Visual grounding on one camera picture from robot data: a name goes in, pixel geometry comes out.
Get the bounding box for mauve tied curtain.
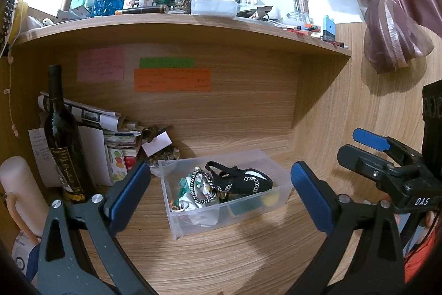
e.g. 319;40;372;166
300;0;442;74

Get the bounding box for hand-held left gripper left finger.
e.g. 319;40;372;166
36;160;152;295

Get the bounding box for white lidded plastic container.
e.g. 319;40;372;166
191;0;238;18

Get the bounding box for white sock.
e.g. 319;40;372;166
188;208;220;227

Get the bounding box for white card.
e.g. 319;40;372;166
141;132;172;157

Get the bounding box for white paper sheet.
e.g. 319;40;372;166
78;125;113;186

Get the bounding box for black strappy fabric shoe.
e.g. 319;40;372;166
204;161;273;196

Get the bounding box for pink paper note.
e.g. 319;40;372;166
77;47;125;81

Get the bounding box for dark wine bottle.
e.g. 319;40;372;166
44;64;99;205

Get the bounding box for yellow soft ball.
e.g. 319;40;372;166
261;193;280;210

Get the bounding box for green paper note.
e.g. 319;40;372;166
140;58;195;69

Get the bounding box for brown cylindrical tube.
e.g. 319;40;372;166
115;5;170;15

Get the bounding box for black dotted headband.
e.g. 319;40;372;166
0;0;16;50

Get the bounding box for small bowl of trinkets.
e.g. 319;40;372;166
145;148;182;176

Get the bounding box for yellow hanging item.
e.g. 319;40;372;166
10;0;27;43

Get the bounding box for blue and white packet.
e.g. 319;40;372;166
12;234;40;282

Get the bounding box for clear plastic storage bin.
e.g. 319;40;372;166
158;149;293;241

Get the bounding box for wooden shelf board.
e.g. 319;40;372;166
10;12;352;57

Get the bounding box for orange tube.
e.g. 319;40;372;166
288;25;320;34

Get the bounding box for black and white beaded hair tie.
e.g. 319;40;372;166
188;169;219;205

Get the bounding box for stack of papers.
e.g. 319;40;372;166
104;122;144;150

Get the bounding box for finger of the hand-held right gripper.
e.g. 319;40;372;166
336;144;401;190
352;128;422;164

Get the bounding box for person's right hand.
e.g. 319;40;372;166
424;210;441;230

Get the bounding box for cream plastic bottle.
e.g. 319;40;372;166
0;156;51;244

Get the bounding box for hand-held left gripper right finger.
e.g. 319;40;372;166
285;160;406;295

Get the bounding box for orange paper note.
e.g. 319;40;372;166
134;68;211;93

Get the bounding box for white written paper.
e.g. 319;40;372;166
28;128;61;188

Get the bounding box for folded newspaper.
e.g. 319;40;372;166
39;91;127;134

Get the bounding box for beige hanging cord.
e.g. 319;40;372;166
7;55;19;136

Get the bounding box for round glass jar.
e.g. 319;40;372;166
287;10;311;25

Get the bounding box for blue plastic device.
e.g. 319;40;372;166
322;15;336;41

